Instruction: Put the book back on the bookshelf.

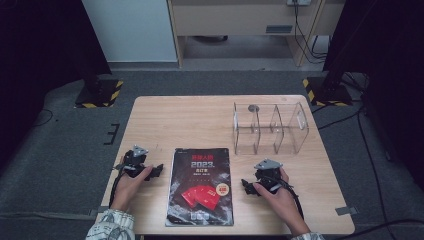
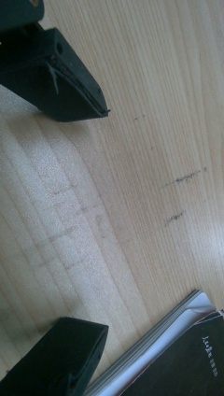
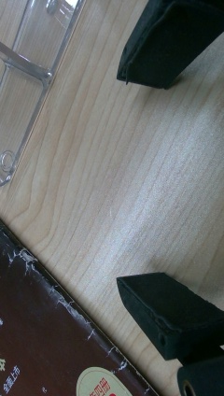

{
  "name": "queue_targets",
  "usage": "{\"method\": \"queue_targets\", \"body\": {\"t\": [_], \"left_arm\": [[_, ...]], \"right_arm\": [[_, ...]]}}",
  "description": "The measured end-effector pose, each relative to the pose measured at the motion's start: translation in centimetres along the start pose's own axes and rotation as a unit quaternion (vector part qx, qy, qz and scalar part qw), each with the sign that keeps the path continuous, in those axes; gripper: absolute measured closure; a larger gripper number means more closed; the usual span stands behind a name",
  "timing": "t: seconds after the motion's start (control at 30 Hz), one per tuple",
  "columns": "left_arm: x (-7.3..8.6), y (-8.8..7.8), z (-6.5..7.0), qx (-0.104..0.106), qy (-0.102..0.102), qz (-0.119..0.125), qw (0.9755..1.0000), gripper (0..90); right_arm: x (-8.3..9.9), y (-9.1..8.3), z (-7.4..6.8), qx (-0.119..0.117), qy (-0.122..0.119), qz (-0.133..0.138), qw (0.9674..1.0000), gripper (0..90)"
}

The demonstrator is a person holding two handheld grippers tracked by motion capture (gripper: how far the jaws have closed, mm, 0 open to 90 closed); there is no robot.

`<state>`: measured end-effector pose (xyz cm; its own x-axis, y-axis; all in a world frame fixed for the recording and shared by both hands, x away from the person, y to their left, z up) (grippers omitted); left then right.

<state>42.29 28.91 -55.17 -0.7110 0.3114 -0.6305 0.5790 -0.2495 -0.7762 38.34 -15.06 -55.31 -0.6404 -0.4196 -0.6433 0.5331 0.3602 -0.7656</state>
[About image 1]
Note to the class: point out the black yellow-striped stand base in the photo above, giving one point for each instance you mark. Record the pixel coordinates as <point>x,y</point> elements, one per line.
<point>100,95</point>
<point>328,93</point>

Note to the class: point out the blue-grey desk label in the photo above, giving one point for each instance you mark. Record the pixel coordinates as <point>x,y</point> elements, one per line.
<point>279,29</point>

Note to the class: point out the black floor tape marks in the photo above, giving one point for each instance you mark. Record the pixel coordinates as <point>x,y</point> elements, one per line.
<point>112,133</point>

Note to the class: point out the person's left hand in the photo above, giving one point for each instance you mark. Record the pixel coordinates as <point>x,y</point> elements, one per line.
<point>125,190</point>

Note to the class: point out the white power strip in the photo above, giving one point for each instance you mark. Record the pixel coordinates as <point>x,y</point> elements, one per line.
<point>298,2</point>

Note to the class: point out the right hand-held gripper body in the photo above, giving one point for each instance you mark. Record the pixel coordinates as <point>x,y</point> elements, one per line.
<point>268,175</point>

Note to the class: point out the white cabinet panel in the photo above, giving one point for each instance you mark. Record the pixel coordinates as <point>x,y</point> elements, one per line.
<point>133,30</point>

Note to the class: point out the clear acrylic divider rack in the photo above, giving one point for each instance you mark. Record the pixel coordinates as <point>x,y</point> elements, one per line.
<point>270,130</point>

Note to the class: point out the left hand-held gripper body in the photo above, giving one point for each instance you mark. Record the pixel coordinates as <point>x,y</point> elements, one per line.
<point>135,161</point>

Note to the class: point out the grey tape piece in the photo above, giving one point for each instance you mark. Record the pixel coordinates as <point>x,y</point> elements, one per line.
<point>346,211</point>
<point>98,211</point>

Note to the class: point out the black metal stand post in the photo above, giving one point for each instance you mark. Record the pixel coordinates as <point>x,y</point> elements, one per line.
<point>336,50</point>

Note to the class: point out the small grey round disc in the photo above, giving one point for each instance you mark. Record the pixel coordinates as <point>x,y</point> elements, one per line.
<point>253,108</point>

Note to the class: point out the dark magazine with red print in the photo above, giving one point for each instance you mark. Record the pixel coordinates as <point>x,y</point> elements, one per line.
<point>200,186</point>

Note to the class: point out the black curtain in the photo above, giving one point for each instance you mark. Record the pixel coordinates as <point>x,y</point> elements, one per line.
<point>43,50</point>
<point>393,66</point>

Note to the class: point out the person's right hand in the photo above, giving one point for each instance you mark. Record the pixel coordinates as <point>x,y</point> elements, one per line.
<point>283,203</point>

